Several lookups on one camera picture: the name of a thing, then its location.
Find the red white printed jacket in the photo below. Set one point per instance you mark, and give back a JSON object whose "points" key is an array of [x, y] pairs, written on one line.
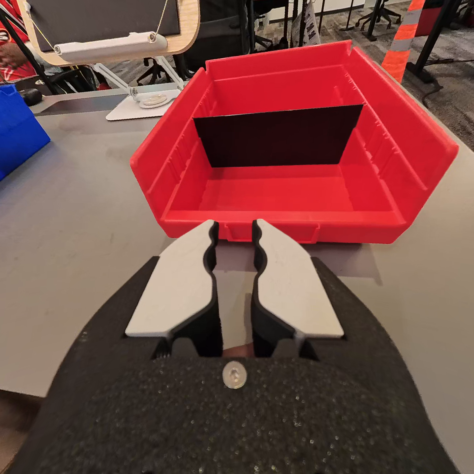
{"points": [[11, 37]]}

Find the printed paper sheet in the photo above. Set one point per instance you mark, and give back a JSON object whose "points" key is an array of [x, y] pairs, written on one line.
{"points": [[309, 33]]}

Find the blue plastic bin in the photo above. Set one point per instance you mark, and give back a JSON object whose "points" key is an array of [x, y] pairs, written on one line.
{"points": [[18, 140]]}

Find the small black object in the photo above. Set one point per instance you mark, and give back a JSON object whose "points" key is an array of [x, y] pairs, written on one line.
{"points": [[31, 96]]}

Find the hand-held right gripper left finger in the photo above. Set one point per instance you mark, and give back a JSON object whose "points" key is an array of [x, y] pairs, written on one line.
{"points": [[177, 289]]}

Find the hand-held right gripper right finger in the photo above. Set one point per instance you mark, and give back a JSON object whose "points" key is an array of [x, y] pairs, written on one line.
{"points": [[292, 289]]}

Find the black bin divider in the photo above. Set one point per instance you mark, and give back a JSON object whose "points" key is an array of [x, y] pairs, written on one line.
{"points": [[277, 137]]}

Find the red bag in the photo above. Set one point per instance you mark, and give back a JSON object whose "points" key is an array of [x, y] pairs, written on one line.
{"points": [[427, 18]]}

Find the orange traffic cone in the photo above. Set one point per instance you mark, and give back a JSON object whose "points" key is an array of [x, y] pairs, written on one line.
{"points": [[401, 44]]}

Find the white clamp bar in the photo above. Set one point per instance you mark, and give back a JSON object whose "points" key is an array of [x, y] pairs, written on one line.
{"points": [[111, 46]]}

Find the red plastic bin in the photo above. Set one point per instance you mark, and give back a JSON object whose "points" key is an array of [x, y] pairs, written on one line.
{"points": [[277, 192]]}

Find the wooden board with black panel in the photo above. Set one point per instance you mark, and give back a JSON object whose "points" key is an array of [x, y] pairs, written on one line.
{"points": [[103, 18]]}

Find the black office chair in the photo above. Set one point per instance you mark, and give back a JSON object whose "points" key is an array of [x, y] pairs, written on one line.
{"points": [[218, 37], [381, 14]]}

